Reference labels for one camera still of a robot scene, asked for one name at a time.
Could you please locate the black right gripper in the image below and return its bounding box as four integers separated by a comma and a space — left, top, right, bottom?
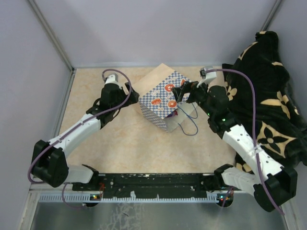
171, 78, 214, 117

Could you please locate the blue checkered paper bag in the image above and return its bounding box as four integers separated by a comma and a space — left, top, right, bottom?
133, 64, 199, 136

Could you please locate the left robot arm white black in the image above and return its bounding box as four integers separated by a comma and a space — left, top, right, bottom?
28, 82, 139, 190

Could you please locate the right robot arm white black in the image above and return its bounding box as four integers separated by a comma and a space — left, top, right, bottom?
171, 81, 297, 212

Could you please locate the purple snack packet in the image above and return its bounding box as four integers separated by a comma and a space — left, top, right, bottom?
167, 110, 178, 118

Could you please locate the black floral blanket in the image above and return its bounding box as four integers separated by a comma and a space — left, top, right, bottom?
222, 31, 307, 168

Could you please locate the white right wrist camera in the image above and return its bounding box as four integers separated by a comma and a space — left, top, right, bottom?
197, 66, 217, 88

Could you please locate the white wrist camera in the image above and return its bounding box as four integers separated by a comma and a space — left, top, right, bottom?
102, 73, 119, 85
197, 66, 217, 88

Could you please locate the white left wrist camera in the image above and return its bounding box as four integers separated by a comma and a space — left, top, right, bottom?
102, 73, 119, 85

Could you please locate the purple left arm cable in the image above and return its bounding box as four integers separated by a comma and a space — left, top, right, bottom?
28, 69, 133, 209

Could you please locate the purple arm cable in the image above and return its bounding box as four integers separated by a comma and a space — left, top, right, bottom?
206, 68, 285, 215
28, 69, 133, 209

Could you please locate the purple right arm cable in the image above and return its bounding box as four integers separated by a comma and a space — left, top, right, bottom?
206, 68, 285, 215

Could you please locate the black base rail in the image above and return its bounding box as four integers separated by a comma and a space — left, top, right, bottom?
72, 173, 229, 199

